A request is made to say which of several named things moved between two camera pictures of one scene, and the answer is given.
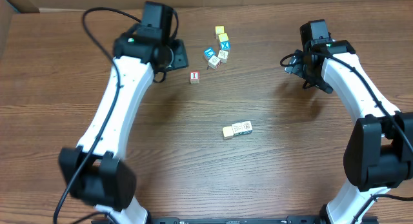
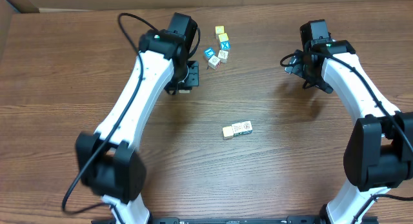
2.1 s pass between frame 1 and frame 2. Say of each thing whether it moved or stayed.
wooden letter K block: stayed
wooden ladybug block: stayed
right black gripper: stayed
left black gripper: moved
